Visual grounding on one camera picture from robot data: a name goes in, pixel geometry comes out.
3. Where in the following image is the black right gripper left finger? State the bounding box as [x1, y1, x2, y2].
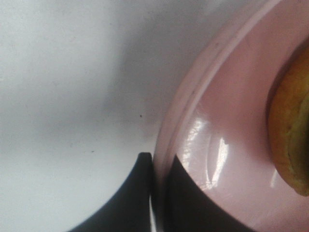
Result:
[71, 152, 153, 232]

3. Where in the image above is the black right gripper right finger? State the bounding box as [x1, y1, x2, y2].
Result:
[164, 157, 234, 232]

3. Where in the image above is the pink round plate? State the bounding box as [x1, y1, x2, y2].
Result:
[152, 0, 309, 232]

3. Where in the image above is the burger with green lettuce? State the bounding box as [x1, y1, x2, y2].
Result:
[267, 47, 309, 196]

